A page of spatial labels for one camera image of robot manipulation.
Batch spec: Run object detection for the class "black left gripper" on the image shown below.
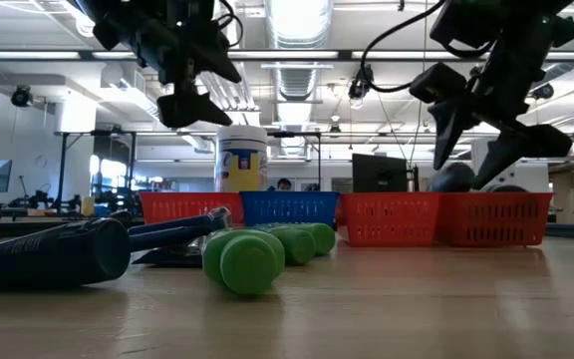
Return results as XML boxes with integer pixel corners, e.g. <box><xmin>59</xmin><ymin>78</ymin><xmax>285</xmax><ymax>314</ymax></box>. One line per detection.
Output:
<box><xmin>75</xmin><ymin>0</ymin><xmax>243</xmax><ymax>130</ymax></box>

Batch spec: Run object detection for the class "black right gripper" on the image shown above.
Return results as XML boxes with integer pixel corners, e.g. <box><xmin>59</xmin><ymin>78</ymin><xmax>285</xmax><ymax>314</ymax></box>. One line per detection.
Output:
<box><xmin>427</xmin><ymin>19</ymin><xmax>573</xmax><ymax>190</ymax></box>

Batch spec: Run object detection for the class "black computer monitor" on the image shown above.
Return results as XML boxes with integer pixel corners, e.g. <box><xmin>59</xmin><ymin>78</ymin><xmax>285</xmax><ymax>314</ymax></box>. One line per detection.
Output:
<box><xmin>351</xmin><ymin>153</ymin><xmax>411</xmax><ymax>194</ymax></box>

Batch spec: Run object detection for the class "black packet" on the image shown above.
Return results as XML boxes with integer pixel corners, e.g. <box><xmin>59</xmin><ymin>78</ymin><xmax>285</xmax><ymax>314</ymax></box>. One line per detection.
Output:
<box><xmin>131</xmin><ymin>243</ymin><xmax>206</xmax><ymax>266</ymax></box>

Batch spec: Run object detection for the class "black ceiling camera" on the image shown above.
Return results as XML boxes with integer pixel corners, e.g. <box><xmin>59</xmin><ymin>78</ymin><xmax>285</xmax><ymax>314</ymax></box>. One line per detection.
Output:
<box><xmin>10</xmin><ymin>85</ymin><xmax>34</xmax><ymax>109</ymax></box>
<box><xmin>348</xmin><ymin>64</ymin><xmax>376</xmax><ymax>109</ymax></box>
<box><xmin>532</xmin><ymin>83</ymin><xmax>556</xmax><ymax>101</ymax></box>

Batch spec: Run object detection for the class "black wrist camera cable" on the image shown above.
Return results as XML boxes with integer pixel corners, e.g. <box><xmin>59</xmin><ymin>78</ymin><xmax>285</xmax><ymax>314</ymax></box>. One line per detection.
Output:
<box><xmin>360</xmin><ymin>0</ymin><xmax>447</xmax><ymax>95</ymax></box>

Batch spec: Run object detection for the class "blue plastic basket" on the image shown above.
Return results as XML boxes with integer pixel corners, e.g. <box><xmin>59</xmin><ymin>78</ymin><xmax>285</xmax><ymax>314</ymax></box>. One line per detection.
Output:
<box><xmin>239</xmin><ymin>190</ymin><xmax>342</xmax><ymax>228</ymax></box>

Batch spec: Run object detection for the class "black background rig frame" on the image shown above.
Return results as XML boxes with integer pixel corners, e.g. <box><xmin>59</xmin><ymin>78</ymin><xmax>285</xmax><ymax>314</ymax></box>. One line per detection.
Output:
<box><xmin>53</xmin><ymin>128</ymin><xmax>324</xmax><ymax>213</ymax></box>

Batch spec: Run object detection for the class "red plastic basket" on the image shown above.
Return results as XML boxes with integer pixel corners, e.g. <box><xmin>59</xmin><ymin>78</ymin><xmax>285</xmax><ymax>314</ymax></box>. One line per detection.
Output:
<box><xmin>339</xmin><ymin>191</ymin><xmax>442</xmax><ymax>248</ymax></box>
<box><xmin>435</xmin><ymin>191</ymin><xmax>555</xmax><ymax>248</ymax></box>
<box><xmin>139</xmin><ymin>191</ymin><xmax>246</xmax><ymax>226</ymax></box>

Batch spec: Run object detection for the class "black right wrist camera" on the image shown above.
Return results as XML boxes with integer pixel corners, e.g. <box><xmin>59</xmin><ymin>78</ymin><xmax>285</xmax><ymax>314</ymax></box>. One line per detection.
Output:
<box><xmin>409</xmin><ymin>62</ymin><xmax>467</xmax><ymax>105</ymax></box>

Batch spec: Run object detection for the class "white yellow wipes canister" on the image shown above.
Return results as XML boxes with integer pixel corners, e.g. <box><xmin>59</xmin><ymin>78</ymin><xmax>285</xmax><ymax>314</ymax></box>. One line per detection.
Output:
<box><xmin>214</xmin><ymin>124</ymin><xmax>269</xmax><ymax>194</ymax></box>

